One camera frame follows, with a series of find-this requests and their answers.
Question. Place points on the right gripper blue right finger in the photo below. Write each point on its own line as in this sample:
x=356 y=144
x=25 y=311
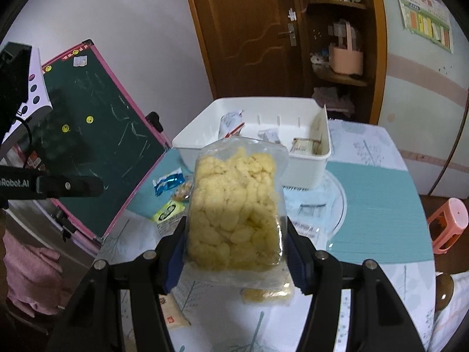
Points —
x=297 y=257

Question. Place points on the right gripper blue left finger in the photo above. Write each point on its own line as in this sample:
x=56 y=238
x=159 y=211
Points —
x=175 y=252

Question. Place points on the green yellow snack packet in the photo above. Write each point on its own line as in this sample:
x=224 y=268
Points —
x=168 y=211

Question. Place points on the clear bag yellow puffs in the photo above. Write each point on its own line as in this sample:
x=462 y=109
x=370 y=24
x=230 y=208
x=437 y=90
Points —
x=237 y=221

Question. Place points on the brown nut snack packet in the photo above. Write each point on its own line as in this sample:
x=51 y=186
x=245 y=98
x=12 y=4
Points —
x=183 y=192

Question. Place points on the blue white snack packet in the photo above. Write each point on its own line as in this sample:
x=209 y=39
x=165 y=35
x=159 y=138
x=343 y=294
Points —
x=168 y=182

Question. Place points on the teal patterned tablecloth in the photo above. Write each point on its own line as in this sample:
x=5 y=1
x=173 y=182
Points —
x=384 y=221

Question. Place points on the white plastic storage bin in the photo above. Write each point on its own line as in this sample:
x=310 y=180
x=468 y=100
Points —
x=302 y=127

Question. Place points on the pink plastic stool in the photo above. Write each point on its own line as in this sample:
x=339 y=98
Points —
x=447 y=224

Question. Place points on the stack of pink cloths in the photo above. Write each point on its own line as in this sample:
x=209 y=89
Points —
x=328 y=97

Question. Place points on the brown wooden door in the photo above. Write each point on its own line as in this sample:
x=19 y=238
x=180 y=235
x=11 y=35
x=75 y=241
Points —
x=242 y=53

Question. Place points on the wooden corner shelf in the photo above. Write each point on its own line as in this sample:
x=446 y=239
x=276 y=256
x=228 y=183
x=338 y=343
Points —
x=326 y=28

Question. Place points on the green chalkboard pink frame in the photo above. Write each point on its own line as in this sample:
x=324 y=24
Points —
x=94 y=129

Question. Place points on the pink basket with handle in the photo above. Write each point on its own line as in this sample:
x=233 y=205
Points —
x=344 y=58

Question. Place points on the silver door handle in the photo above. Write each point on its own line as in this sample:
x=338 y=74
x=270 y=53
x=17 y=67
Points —
x=290 y=34

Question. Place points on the green yellow wall poster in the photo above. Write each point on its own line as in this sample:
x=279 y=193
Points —
x=429 y=19

